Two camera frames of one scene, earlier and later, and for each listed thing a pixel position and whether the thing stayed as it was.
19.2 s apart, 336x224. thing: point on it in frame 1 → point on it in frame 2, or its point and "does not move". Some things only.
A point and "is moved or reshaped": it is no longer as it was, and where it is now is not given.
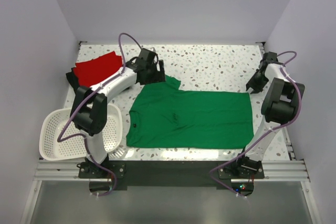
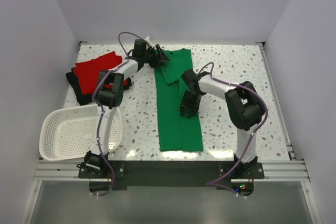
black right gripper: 251,84 → 193,108
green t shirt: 161,116 is moved or reshaped
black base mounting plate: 208,173 does not move
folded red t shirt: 92,71 does not move
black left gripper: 159,76 → 158,60
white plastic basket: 60,139 does not move
